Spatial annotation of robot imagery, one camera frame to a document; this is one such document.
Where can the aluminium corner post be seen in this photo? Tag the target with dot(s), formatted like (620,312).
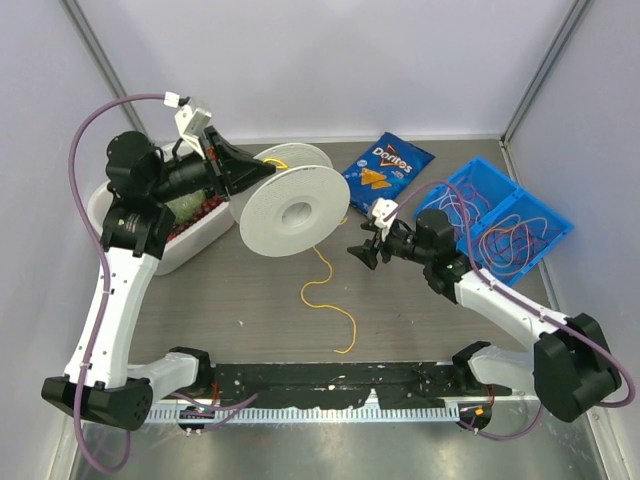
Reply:
(92,44)
(560,40)

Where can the aluminium corner post right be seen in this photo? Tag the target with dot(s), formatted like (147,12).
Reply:
(560,40)

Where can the aluminium corner post left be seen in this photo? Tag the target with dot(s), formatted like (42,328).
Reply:
(92,44)

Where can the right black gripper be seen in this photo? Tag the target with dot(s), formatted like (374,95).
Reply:
(369,250)

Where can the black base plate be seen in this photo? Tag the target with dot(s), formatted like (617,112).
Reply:
(339,386)

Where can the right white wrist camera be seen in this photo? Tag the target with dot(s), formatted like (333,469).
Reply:
(382,212)

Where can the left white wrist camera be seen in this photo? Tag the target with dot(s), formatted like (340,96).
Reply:
(191,119)

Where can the translucent white spool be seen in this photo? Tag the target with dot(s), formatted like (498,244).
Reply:
(294,209)

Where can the blue plastic cable bin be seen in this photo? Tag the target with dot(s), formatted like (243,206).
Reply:
(511,230)

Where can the white plastic fruit basket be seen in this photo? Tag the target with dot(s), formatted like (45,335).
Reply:
(195,240)

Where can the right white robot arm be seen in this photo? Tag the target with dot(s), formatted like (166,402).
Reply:
(566,361)

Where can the blue Doritos chip bag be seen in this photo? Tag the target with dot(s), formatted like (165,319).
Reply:
(384,171)

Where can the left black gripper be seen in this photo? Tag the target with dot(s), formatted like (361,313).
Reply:
(237,170)

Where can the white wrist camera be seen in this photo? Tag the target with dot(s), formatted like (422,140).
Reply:
(382,212)
(191,119)

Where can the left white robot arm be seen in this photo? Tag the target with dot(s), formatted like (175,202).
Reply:
(98,384)

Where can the white slotted cable duct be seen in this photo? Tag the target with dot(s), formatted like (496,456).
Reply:
(369,413)

